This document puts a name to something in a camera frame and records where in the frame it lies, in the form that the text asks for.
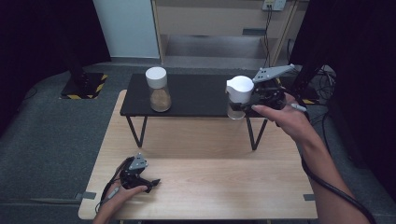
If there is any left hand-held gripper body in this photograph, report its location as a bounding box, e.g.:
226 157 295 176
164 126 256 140
119 152 149 190

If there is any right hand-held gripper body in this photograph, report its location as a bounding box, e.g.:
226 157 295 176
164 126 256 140
244 63 297 112

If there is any glass jar with spouted lid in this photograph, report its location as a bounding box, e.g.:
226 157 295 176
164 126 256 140
225 75 255 120

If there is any black raised shelf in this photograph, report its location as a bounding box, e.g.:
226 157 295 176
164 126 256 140
120 73 292 151

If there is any glass jar of brown powder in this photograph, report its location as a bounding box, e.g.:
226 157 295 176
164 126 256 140
145 66 173 113

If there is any person's left hand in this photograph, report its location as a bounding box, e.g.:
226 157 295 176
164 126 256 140
102 183 149 217

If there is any person's right hand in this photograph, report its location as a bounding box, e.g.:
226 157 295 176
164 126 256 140
250 92 316 149

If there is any black stand with striped base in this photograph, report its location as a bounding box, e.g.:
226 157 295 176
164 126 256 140
60 36 109 101
290 60 325 105

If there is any white power outlet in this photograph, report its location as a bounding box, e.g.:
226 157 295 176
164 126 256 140
262 0 288 12

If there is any wooden cabinet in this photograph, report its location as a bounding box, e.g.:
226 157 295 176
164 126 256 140
150 0 303 68

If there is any black curtain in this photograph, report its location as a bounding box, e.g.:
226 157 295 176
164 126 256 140
0 0 112 136
289 0 396 202

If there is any white panel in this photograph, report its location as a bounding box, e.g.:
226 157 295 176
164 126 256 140
92 0 161 60

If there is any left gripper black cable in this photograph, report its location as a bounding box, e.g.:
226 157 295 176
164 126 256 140
94 156 135 215

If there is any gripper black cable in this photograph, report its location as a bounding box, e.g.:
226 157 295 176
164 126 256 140
94 156 135 215
290 102 378 224

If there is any tangle of floor cables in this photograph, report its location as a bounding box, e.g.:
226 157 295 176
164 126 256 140
311 65 338 101

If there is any black power cable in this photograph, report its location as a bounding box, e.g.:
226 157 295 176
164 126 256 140
262 5 275 69

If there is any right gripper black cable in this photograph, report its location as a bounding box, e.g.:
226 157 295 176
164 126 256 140
290 102 378 224

